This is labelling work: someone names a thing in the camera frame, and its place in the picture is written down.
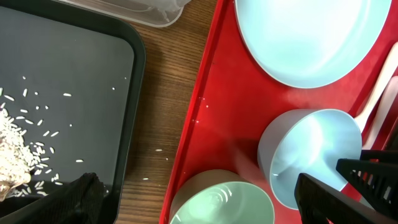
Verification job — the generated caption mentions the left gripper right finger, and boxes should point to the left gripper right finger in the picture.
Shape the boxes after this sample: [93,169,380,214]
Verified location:
[294,173,397,224]

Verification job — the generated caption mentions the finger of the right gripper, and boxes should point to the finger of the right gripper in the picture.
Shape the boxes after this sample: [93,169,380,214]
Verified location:
[336,150,397,218]

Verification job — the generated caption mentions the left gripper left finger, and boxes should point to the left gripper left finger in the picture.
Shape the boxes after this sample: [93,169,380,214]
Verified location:
[1,173,104,224]

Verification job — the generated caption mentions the light blue bowl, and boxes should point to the light blue bowl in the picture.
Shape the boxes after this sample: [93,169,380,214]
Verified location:
[257,109,362,210]

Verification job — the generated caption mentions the rice and food scraps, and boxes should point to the rice and food scraps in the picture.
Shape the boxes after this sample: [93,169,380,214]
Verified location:
[1,102,52,202]

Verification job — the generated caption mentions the light green bowl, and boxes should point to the light green bowl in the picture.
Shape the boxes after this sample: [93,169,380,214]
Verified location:
[169,169,275,224]

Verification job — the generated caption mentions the black waste tray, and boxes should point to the black waste tray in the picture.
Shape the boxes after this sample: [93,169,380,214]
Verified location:
[1,0,146,223]

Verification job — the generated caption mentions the clear plastic waste bin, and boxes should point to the clear plastic waste bin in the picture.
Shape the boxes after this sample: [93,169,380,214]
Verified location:
[60,0,190,28]

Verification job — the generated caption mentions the white plastic fork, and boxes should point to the white plastic fork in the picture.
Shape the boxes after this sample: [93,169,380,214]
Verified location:
[363,76,397,149]

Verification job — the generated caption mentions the white plastic spoon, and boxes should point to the white plastic spoon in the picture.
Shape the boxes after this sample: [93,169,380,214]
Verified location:
[354,42,398,132]

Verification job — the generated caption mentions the red serving tray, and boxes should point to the red serving tray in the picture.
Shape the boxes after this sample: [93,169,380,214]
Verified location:
[159,0,397,223]

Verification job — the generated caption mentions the light blue plate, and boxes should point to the light blue plate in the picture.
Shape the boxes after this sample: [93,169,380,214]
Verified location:
[234,0,392,88]

